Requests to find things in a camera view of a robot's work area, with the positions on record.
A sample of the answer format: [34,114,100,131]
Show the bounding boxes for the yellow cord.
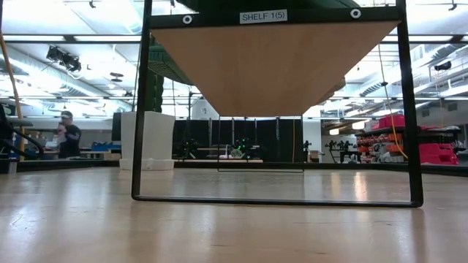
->
[0,31,25,161]

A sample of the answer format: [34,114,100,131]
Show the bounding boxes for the black robot with green light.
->
[229,134,254,160]

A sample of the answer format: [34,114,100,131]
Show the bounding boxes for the black partition panels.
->
[171,118,304,164]

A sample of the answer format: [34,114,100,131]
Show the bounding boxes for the rack with red bins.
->
[356,114,461,165]

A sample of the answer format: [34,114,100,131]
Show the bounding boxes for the white plant pot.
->
[119,111,176,171]

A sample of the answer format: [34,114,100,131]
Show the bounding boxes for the small black robot arms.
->
[325,140,358,164]

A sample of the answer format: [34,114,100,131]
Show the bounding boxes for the black aluminium table frame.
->
[0,159,468,178]

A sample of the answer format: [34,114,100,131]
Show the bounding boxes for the black background monitor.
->
[111,112,122,142]

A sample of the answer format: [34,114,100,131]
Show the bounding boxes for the person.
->
[56,110,83,159]

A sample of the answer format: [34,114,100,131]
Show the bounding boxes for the black ceiling equipment cluster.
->
[45,45,82,73]

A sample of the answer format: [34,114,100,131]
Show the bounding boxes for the dark grey desk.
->
[7,116,34,128]

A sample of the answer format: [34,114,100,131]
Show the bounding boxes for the teal slide sandal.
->
[148,0,361,85]

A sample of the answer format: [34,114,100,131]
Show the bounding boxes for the yellow hanging cable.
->
[377,43,410,161]

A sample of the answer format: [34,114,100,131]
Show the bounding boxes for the green cactus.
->
[144,67,165,113]

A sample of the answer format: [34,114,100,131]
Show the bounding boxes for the wooden shelf with black frame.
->
[130,0,424,208]

